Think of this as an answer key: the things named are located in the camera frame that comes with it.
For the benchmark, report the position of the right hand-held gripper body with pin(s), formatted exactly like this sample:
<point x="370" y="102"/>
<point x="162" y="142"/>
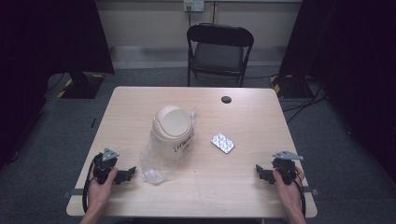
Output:
<point x="285" y="166"/>

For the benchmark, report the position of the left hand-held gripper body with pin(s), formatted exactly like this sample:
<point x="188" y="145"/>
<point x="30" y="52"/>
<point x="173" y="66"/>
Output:
<point x="104" y="165"/>

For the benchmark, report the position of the person's right hand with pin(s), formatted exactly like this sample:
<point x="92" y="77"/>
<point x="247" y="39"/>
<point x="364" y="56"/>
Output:
<point x="288" y="194"/>

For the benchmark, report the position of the person's left hand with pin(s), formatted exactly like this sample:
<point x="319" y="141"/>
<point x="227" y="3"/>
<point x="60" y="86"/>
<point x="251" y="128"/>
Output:
<point x="99" y="191"/>

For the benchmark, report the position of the clear plastic bag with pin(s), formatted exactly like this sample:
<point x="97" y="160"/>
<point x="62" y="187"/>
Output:
<point x="152" y="168"/>

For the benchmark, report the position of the silver blister pack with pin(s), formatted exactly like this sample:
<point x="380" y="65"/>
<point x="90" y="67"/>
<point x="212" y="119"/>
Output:
<point x="222" y="142"/>

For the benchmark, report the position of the black stand base striped tape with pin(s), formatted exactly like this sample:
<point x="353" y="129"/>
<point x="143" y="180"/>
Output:
<point x="288" y="87"/>
<point x="82" y="87"/>

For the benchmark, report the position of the dark curtain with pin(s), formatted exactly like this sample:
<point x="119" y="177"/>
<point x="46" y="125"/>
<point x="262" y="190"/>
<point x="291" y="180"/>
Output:
<point x="37" y="62"/>
<point x="351" y="77"/>

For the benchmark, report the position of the black folding chair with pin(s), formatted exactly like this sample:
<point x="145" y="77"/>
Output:
<point x="218" y="53"/>

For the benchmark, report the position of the white wall socket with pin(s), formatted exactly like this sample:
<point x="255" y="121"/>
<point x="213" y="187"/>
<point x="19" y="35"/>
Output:
<point x="193" y="5"/>

